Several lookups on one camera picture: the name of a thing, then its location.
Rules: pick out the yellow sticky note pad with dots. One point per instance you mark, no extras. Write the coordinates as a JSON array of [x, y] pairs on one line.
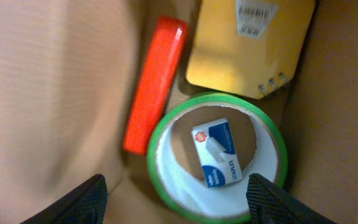
[[248, 48]]

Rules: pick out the small blue white card box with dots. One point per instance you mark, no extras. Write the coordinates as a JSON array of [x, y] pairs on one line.
[[217, 153]]

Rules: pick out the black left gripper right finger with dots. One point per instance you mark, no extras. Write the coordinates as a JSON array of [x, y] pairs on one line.
[[268, 203]]

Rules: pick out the brown cardboard box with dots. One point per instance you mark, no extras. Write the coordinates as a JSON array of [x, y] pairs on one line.
[[68, 73]]

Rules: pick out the green tape roll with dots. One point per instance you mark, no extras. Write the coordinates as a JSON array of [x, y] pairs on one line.
[[189, 196]]

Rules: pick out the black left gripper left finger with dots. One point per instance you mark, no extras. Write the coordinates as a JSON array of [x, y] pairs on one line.
[[84, 204]]

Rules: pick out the orange highlighter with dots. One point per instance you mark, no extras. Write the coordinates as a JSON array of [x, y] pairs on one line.
[[155, 82]]

